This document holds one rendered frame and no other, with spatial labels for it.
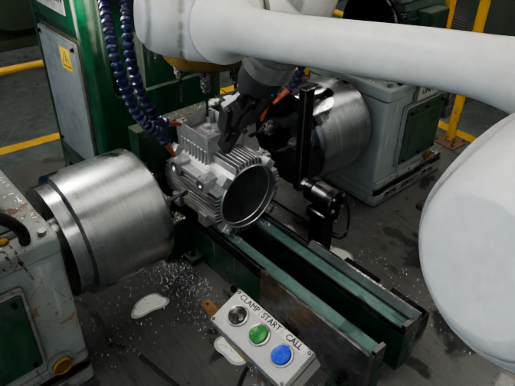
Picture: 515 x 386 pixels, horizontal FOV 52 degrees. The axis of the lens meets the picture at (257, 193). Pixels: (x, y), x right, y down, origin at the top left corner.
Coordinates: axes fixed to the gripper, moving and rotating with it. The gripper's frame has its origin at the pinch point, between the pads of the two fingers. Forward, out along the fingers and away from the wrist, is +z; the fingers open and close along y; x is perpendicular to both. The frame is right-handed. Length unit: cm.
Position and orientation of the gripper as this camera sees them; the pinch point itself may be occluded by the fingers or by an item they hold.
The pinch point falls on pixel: (228, 138)
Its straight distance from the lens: 105.4
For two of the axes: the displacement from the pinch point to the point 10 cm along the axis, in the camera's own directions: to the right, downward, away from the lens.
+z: -3.4, 4.9, 8.0
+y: -7.7, 3.5, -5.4
